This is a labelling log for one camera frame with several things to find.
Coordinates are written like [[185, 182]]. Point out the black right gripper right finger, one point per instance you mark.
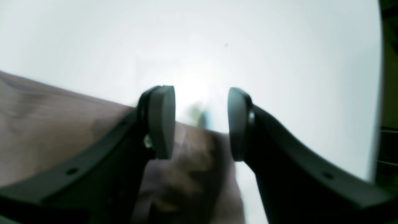
[[297, 186]]

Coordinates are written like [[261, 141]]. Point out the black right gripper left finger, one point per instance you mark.
[[101, 184]]

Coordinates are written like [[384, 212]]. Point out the mauve T-shirt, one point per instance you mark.
[[67, 158]]

